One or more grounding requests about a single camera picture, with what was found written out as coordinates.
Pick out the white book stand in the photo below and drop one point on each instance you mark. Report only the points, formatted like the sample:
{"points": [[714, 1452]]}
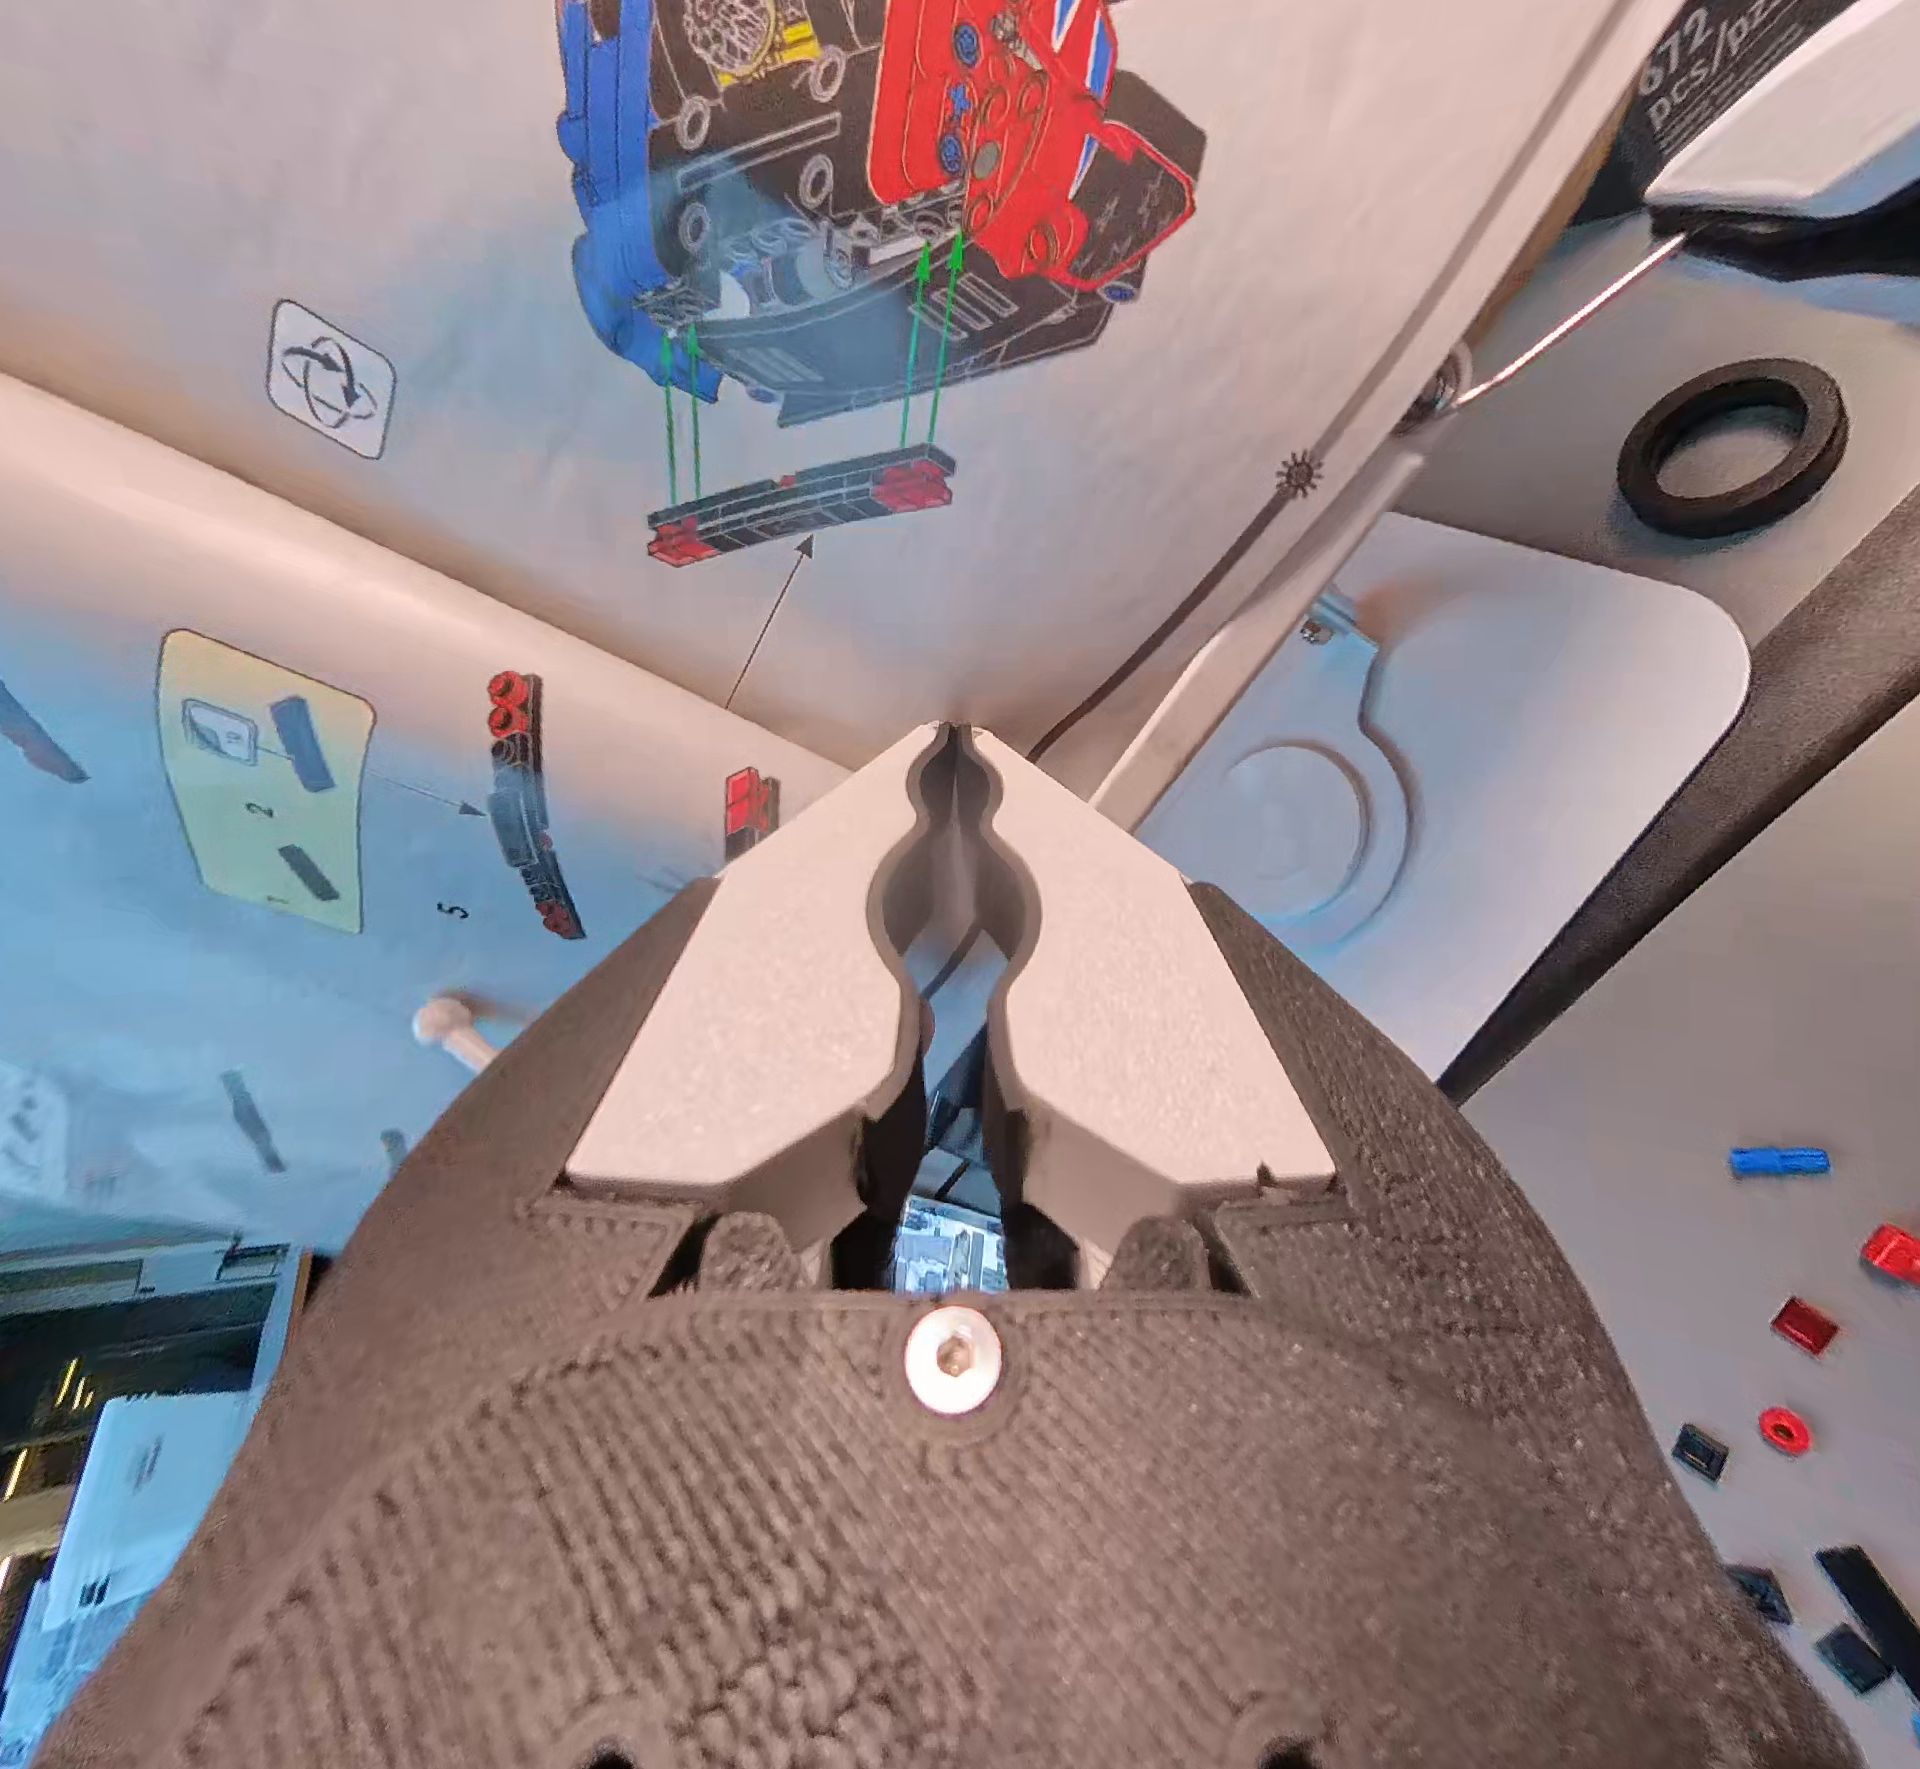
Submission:
{"points": [[1573, 749]]}

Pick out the black rubber lego tire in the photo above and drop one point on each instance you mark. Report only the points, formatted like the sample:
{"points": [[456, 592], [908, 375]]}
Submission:
{"points": [[1711, 522]]}

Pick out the black lego set box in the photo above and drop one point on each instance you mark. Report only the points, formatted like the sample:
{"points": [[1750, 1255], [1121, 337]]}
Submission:
{"points": [[1726, 15]]}

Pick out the pile of colourful lego pieces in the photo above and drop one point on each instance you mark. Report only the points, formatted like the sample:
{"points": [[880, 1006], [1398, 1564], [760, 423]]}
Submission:
{"points": [[1776, 1162]]}

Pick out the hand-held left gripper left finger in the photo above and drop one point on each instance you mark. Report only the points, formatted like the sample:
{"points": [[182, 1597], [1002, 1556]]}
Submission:
{"points": [[719, 1051]]}

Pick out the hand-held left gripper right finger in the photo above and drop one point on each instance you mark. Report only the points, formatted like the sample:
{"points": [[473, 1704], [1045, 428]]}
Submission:
{"points": [[1169, 1051]]}

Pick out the lego instruction booklet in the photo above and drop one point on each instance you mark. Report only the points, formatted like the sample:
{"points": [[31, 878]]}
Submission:
{"points": [[375, 149]]}

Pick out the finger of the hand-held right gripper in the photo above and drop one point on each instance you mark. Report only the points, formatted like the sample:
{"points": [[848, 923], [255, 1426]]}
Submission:
{"points": [[1829, 120]]}

